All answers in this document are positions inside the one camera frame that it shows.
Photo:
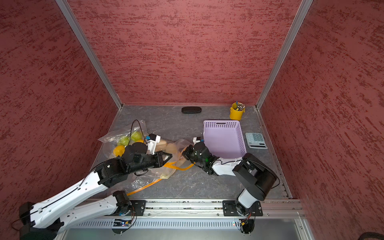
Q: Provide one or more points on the beige pear left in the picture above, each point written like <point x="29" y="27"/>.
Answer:
<point x="161" y="145"/>

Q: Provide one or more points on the clear bag with green fruit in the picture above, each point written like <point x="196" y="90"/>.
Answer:
<point x="116" y="143"/>

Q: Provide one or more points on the grey desk calculator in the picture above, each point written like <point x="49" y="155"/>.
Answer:
<point x="256" y="141"/>

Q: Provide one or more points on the orange fruit in left bag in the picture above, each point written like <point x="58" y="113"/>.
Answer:
<point x="119" y="151"/>

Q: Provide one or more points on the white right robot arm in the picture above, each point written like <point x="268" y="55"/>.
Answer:
<point x="256" y="178"/>

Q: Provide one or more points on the yellow pen cup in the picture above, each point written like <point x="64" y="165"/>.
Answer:
<point x="236" y="115"/>

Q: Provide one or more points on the aluminium corner post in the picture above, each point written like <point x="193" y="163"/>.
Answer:
<point x="79" y="33"/>
<point x="291" y="35"/>

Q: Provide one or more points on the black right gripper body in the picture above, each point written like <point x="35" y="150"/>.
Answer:
<point x="191" y="154"/>

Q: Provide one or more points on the green pear in bag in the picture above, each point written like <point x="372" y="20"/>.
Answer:
<point x="136" y="136"/>

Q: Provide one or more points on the aluminium corner post right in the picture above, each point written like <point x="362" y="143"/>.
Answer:
<point x="291" y="35"/>

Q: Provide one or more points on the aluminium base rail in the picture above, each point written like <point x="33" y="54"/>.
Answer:
<point x="203" y="214"/>

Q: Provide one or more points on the beige pear lower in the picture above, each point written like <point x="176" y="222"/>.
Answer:
<point x="172" y="148"/>

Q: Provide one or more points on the clear zip-top bag orange seal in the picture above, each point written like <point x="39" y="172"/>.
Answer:
<point x="177" y="163"/>

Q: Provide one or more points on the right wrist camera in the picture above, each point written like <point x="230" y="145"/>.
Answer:
<point x="197" y="140"/>

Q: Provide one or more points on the aluminium corner post left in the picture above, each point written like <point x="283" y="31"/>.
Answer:
<point x="79" y="33"/>

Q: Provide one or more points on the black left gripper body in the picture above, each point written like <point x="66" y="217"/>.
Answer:
<point x="148" y="161"/>

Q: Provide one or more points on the lilac perforated plastic basket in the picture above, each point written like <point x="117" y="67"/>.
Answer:
<point x="224" y="138"/>

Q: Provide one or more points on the black glasses case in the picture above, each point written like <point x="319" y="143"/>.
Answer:
<point x="191" y="110"/>

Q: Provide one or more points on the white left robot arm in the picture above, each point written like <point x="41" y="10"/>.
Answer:
<point x="46" y="219"/>

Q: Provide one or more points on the pens in cup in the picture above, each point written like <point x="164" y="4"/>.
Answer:
<point x="239" y="106"/>

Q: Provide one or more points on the beige pear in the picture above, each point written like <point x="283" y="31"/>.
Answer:
<point x="161" y="145"/>
<point x="172" y="148"/>

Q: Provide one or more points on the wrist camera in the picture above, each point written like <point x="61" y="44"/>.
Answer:
<point x="152" y="141"/>
<point x="197" y="140"/>

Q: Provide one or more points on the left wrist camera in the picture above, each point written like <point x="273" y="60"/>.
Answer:
<point x="152" y="141"/>

